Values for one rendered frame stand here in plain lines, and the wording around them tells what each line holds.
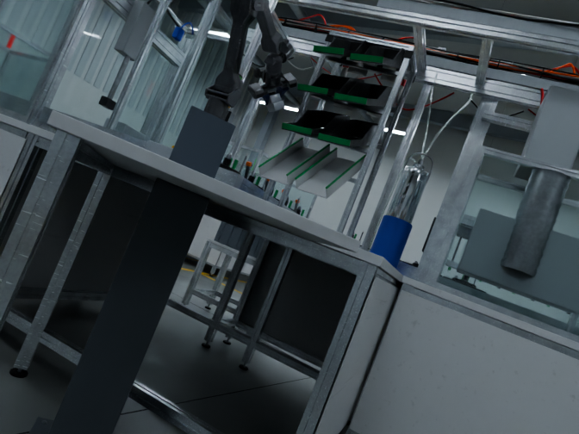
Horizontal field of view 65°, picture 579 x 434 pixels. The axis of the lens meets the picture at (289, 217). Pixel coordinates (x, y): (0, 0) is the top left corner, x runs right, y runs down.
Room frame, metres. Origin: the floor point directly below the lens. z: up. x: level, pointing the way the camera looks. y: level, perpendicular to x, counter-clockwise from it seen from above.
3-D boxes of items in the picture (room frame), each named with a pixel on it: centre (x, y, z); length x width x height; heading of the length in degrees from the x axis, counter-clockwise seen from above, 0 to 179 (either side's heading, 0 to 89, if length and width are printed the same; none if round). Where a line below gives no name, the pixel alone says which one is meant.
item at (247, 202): (1.39, 0.28, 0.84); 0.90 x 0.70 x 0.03; 16
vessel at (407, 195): (2.35, -0.53, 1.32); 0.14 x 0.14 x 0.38
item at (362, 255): (2.23, 0.16, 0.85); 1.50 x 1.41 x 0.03; 69
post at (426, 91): (2.68, -0.48, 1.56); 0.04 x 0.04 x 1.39; 69
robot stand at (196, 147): (1.38, 0.33, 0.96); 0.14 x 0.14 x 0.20; 16
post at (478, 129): (2.55, -0.82, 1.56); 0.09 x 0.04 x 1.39; 69
